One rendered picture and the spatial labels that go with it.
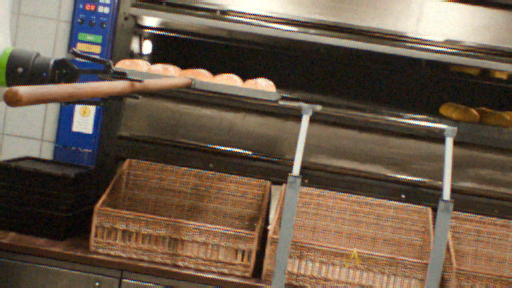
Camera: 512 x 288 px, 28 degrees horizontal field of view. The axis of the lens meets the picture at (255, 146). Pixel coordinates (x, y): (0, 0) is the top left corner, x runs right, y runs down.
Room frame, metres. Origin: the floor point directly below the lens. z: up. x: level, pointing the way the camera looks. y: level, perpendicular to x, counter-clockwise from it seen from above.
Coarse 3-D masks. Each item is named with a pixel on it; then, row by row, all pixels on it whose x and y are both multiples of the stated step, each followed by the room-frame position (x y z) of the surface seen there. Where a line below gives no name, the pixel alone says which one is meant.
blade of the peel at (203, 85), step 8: (128, 72) 3.25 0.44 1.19; (136, 72) 3.25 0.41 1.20; (144, 72) 3.24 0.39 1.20; (200, 80) 3.23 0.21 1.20; (200, 88) 3.23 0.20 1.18; (208, 88) 3.23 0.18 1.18; (216, 88) 3.23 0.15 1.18; (224, 88) 3.23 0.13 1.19; (232, 88) 3.23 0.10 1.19; (240, 88) 3.22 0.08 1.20; (248, 88) 3.22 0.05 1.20; (248, 96) 3.22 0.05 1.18; (256, 96) 3.22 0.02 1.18; (264, 96) 3.22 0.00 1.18; (272, 96) 3.22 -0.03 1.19
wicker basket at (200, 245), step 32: (128, 160) 3.77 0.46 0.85; (128, 192) 3.74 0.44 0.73; (160, 192) 3.74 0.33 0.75; (192, 192) 3.74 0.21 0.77; (224, 192) 3.74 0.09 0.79; (256, 192) 3.74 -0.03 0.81; (96, 224) 3.31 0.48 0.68; (128, 224) 3.31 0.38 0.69; (160, 224) 3.30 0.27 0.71; (192, 224) 3.30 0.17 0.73; (256, 224) 3.71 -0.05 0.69; (128, 256) 3.31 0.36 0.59; (160, 256) 3.31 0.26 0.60; (192, 256) 3.30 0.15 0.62; (224, 256) 3.29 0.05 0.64; (256, 256) 3.51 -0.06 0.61
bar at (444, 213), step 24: (216, 96) 3.42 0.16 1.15; (240, 96) 3.41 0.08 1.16; (360, 120) 3.39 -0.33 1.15; (384, 120) 3.38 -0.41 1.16; (408, 120) 3.38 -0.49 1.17; (288, 192) 3.17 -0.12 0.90; (288, 216) 3.17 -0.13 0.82; (288, 240) 3.17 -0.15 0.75; (432, 240) 3.17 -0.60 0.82; (432, 264) 3.14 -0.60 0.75
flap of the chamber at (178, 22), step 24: (144, 24) 3.85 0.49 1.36; (168, 24) 3.76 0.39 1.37; (192, 24) 3.67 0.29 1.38; (216, 24) 3.65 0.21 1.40; (240, 24) 3.64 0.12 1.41; (312, 48) 3.76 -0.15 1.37; (336, 48) 3.68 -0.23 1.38; (360, 48) 3.61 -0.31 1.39; (384, 48) 3.61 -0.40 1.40; (480, 72) 3.69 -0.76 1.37; (504, 72) 3.61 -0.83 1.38
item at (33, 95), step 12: (72, 84) 1.75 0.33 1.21; (84, 84) 1.83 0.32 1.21; (96, 84) 1.91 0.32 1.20; (108, 84) 2.01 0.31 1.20; (120, 84) 2.11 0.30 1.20; (132, 84) 2.23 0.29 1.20; (144, 84) 2.37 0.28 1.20; (156, 84) 2.53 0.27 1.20; (168, 84) 2.71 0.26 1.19; (180, 84) 2.92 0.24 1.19; (12, 96) 1.44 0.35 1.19; (24, 96) 1.45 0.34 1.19; (36, 96) 1.51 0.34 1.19; (48, 96) 1.57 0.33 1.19; (60, 96) 1.64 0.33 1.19; (72, 96) 1.72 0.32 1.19; (84, 96) 1.81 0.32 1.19; (96, 96) 1.91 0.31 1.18; (108, 96) 2.04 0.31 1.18
